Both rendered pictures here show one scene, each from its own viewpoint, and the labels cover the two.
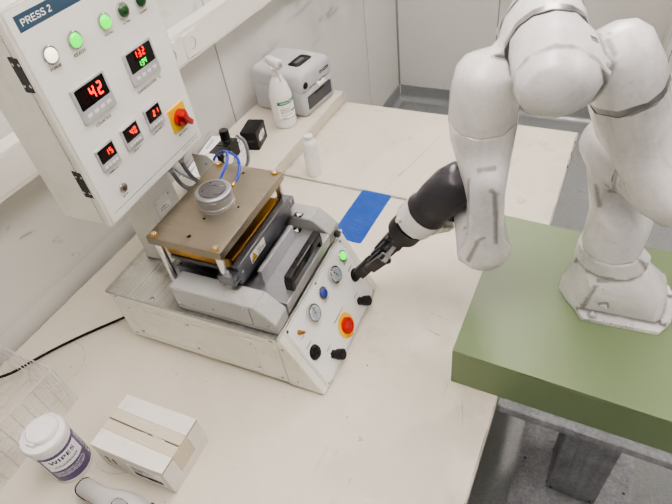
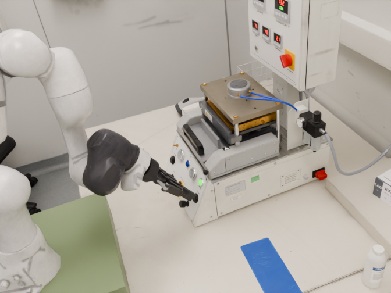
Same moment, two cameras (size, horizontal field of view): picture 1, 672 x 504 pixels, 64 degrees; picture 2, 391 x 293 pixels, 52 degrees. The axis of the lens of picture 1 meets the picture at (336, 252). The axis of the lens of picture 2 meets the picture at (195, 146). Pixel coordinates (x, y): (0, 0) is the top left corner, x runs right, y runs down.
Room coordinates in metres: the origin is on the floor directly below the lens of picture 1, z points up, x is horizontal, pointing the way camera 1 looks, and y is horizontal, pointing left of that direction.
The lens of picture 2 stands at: (1.63, -0.75, 1.79)
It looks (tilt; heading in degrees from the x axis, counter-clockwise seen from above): 36 degrees down; 134
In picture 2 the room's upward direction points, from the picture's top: 8 degrees counter-clockwise
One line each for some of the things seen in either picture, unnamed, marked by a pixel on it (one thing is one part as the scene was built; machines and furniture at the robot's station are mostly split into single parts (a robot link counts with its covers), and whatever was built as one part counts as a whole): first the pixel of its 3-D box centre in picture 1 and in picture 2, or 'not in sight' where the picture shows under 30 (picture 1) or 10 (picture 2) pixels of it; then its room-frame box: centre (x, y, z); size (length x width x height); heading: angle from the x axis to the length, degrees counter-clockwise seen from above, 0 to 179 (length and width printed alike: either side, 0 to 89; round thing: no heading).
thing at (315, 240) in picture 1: (303, 259); (192, 138); (0.84, 0.07, 0.99); 0.15 x 0.02 x 0.04; 150
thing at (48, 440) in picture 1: (57, 448); not in sight; (0.58, 0.62, 0.83); 0.09 x 0.09 x 0.15
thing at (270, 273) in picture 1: (251, 253); (229, 131); (0.90, 0.19, 0.97); 0.30 x 0.22 x 0.08; 60
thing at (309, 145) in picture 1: (311, 154); (374, 265); (1.49, 0.03, 0.82); 0.05 x 0.05 x 0.14
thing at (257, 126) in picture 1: (253, 134); not in sight; (1.66, 0.22, 0.83); 0.09 x 0.06 x 0.07; 161
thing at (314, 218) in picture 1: (289, 218); (240, 156); (1.01, 0.10, 0.97); 0.26 x 0.05 x 0.07; 60
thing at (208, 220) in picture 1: (213, 204); (250, 99); (0.96, 0.25, 1.08); 0.31 x 0.24 x 0.13; 150
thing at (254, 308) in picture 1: (228, 302); (208, 116); (0.77, 0.24, 0.97); 0.25 x 0.05 x 0.07; 60
